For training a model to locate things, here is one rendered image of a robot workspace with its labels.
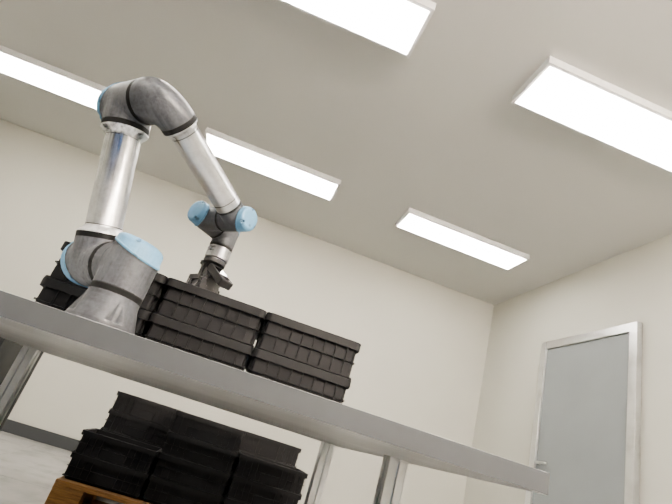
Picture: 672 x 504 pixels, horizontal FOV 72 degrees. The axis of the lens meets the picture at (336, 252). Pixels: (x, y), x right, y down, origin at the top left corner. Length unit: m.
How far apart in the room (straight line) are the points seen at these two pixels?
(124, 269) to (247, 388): 0.42
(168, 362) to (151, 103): 0.65
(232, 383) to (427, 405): 4.57
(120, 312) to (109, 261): 0.12
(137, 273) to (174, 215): 4.21
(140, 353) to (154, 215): 4.50
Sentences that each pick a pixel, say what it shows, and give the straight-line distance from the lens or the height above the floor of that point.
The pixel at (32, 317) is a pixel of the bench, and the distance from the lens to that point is 0.92.
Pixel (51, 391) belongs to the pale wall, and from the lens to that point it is 5.07.
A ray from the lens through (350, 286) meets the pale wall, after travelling 5.24.
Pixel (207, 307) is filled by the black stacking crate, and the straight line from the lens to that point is 1.37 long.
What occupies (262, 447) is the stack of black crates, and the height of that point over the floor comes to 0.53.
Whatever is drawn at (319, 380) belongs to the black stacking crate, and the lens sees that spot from 1.37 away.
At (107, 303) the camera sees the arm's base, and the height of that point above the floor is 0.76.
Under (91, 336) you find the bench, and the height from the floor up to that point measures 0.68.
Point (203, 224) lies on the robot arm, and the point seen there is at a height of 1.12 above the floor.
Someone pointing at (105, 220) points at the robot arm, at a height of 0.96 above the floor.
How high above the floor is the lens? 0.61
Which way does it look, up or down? 23 degrees up
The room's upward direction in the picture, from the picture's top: 18 degrees clockwise
